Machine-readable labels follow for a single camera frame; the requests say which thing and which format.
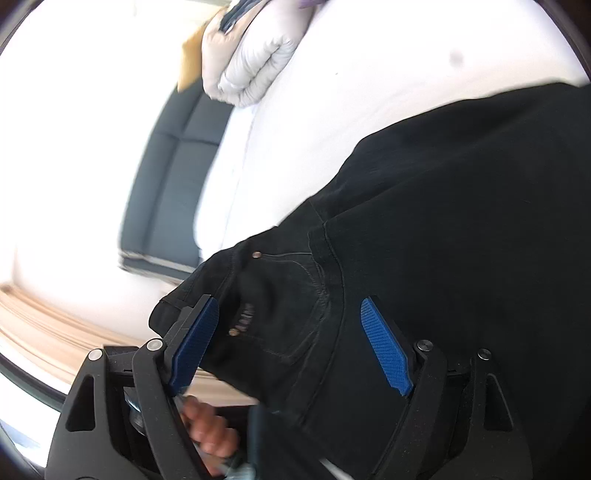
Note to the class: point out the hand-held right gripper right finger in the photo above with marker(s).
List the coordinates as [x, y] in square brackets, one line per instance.
[385, 350]

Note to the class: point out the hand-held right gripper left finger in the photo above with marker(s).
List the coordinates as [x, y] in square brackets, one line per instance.
[196, 341]

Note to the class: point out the black pants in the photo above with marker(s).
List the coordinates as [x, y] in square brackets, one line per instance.
[438, 207]

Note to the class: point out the person's left hand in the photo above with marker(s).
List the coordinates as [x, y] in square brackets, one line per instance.
[210, 429]

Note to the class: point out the grey padded headboard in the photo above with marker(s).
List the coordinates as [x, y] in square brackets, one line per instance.
[175, 184]

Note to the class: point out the folded beige duvet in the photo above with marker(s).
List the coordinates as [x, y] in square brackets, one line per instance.
[249, 69]

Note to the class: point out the yellow pillow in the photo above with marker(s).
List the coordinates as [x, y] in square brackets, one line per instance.
[190, 60]

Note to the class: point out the white bed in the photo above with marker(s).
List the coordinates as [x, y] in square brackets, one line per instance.
[346, 69]

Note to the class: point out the folded blue cloth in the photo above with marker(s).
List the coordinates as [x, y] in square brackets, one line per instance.
[233, 16]

